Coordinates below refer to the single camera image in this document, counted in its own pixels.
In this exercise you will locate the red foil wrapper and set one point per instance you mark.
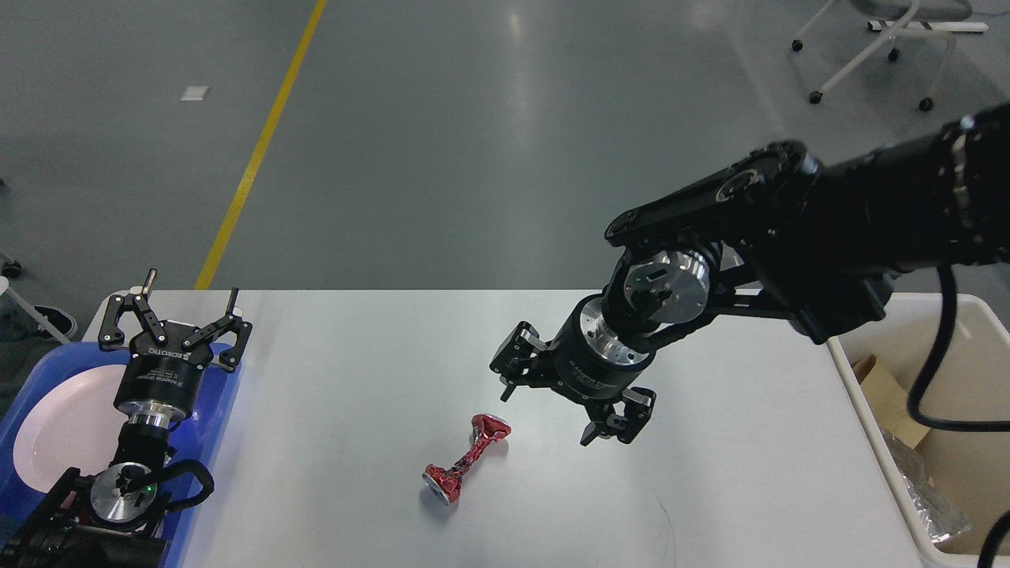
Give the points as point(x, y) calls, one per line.
point(446, 484)

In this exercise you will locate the white plastic bin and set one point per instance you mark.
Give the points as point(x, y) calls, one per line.
point(971, 384)

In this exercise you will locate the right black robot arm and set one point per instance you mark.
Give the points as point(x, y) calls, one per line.
point(778, 235)

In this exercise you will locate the white bar behind chair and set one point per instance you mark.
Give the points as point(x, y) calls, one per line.
point(972, 27)

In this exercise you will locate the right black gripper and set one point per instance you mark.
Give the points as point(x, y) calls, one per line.
point(587, 357)

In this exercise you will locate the pink plate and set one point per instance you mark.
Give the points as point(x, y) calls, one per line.
point(73, 425)

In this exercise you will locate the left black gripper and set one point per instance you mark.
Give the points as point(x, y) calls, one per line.
point(164, 379)

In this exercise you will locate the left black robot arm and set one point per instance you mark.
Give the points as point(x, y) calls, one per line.
point(112, 518)

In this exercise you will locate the aluminium foil tray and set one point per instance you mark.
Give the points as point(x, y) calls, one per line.
point(940, 518)

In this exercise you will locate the brown paper bag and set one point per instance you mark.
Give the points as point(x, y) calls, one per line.
point(888, 401)

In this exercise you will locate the person's shoe and leg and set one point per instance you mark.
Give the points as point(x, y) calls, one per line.
point(17, 325)

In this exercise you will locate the white office chair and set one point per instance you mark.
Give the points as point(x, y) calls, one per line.
point(903, 12)

